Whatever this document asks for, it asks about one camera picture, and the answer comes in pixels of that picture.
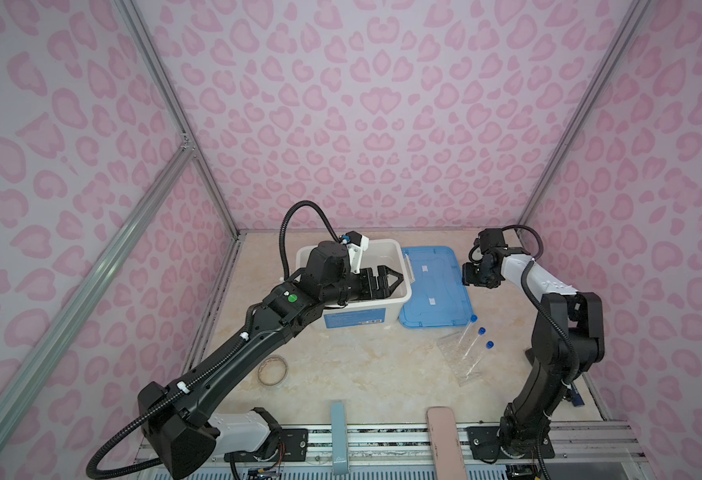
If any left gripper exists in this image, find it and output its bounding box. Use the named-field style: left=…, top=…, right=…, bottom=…
left=322, top=264, right=404, bottom=308

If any white plastic bin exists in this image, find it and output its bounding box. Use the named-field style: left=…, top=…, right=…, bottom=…
left=295, top=232, right=412, bottom=328

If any blue plastic lid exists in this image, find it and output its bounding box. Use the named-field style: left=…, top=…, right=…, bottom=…
left=399, top=246, right=476, bottom=329

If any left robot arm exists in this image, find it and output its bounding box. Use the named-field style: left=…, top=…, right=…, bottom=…
left=138, top=233, right=407, bottom=479

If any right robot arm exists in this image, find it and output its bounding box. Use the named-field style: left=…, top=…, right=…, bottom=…
left=462, top=225, right=605, bottom=464

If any clear tape roll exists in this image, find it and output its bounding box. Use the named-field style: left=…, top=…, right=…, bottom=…
left=256, top=355, right=289, bottom=388

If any light blue clamp bar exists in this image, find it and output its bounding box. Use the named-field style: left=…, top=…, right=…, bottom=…
left=330, top=401, right=350, bottom=476

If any pink clamp bar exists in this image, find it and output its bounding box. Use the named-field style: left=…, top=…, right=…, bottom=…
left=426, top=406, right=468, bottom=480

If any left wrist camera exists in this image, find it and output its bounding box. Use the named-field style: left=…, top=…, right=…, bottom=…
left=340, top=231, right=370, bottom=274

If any aluminium mounting rail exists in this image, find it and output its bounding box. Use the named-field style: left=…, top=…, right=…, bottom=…
left=270, top=421, right=646, bottom=479

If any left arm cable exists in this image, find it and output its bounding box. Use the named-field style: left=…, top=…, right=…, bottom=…
left=85, top=200, right=343, bottom=480

